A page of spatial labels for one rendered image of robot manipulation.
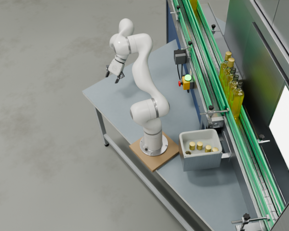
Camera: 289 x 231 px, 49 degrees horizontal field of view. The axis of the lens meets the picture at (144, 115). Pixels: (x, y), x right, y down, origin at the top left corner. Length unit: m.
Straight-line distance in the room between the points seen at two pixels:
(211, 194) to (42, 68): 2.80
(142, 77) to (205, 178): 0.75
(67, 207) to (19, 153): 0.81
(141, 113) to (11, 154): 1.88
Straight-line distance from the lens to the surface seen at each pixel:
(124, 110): 2.37
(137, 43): 1.82
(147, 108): 1.78
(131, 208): 2.77
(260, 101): 1.87
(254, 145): 1.78
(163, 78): 2.58
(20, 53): 4.50
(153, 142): 2.01
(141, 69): 1.80
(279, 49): 1.63
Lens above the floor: 2.53
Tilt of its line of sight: 50 degrees down
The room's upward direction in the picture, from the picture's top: 6 degrees counter-clockwise
